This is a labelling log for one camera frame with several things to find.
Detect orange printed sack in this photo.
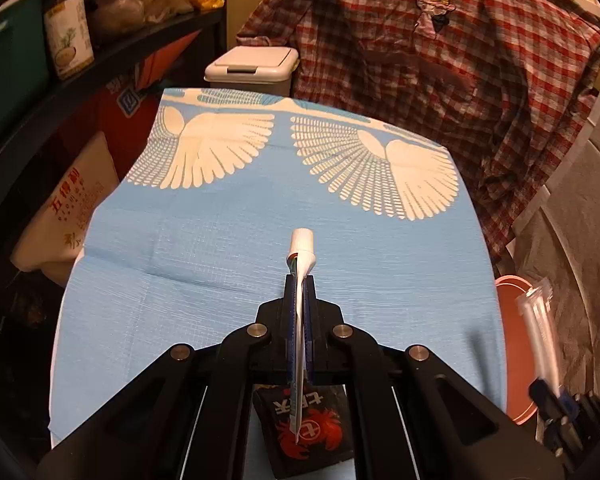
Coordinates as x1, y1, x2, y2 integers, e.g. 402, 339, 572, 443
92, 30, 204, 182

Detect spice jar with dark lid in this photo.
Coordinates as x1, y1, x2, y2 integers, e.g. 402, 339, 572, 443
42, 0, 95, 81

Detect white rice sack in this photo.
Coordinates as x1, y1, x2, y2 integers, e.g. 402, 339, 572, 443
10, 131, 121, 289

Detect red plaid shirt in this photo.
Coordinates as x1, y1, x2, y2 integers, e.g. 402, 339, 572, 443
236, 0, 600, 267

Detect grey fabric cover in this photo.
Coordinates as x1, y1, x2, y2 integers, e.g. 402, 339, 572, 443
510, 50, 600, 411

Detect white lidded trash bin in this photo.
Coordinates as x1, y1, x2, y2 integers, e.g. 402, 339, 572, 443
203, 46, 300, 99

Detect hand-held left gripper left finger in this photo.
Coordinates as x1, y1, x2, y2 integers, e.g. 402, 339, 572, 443
37, 275, 301, 480

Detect blue wing print tablecloth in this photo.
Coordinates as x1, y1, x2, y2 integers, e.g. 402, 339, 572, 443
50, 87, 509, 480

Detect clear plastic wrapper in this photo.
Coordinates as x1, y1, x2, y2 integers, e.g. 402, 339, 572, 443
515, 282, 564, 394

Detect green box with white lid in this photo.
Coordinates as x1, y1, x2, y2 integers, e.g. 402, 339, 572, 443
0, 0, 51, 157

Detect black packet with red crab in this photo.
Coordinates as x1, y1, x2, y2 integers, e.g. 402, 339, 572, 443
252, 382, 356, 479

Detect black storage shelf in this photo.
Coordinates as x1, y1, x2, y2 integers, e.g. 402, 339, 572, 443
0, 0, 229, 341

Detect white toothpaste tube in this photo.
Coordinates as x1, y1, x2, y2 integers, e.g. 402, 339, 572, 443
284, 228, 315, 446

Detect clear bags of food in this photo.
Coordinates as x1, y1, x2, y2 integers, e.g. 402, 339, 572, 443
87, 0, 196, 37

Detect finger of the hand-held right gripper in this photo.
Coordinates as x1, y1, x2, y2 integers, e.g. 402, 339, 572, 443
528, 379, 554, 419
554, 387, 582, 424

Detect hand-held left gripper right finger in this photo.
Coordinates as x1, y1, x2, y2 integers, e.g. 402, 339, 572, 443
302, 275, 566, 480

